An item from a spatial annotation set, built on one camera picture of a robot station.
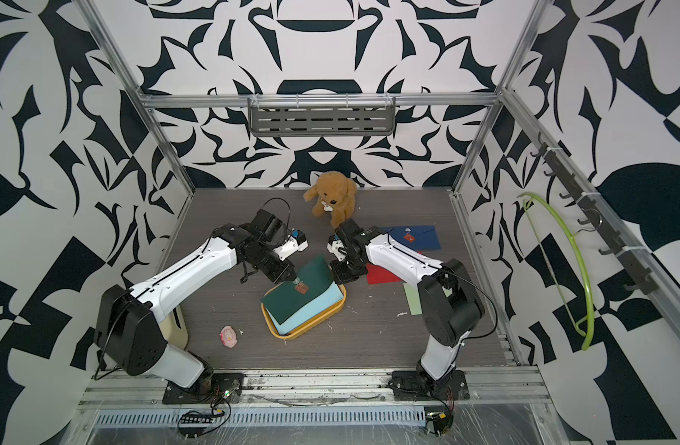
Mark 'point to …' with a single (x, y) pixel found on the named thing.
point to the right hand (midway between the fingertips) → (336, 275)
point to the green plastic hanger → (590, 314)
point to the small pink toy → (228, 336)
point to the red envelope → (377, 274)
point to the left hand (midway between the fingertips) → (292, 270)
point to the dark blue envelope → (417, 237)
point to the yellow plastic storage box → (311, 323)
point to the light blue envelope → (330, 297)
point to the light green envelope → (413, 298)
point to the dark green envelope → (314, 274)
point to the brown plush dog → (335, 194)
